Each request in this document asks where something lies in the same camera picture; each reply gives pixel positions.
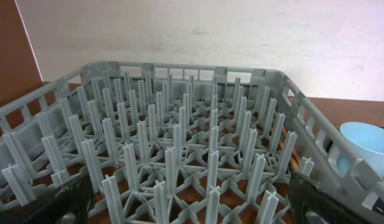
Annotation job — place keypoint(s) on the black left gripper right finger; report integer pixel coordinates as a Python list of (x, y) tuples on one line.
[(309, 204)]

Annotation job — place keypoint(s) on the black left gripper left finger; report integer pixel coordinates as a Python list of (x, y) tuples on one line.
[(75, 197)]

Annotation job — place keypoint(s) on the grey dishwasher rack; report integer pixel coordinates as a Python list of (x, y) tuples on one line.
[(167, 143)]

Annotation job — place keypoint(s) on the round black tray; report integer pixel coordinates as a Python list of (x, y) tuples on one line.
[(379, 207)]

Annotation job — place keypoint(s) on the blue plastic cup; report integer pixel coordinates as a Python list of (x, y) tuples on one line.
[(368, 142)]

